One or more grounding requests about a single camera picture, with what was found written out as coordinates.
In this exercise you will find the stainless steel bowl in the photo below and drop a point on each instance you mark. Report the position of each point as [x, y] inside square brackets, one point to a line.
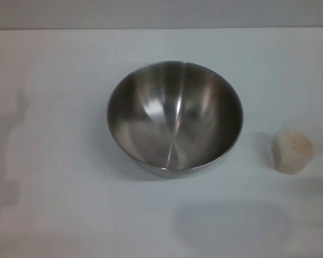
[175, 121]

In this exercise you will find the clear plastic measuring cup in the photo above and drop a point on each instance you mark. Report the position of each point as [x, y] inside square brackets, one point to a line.
[290, 164]

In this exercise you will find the white rice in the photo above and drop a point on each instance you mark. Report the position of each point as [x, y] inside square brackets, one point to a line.
[300, 145]

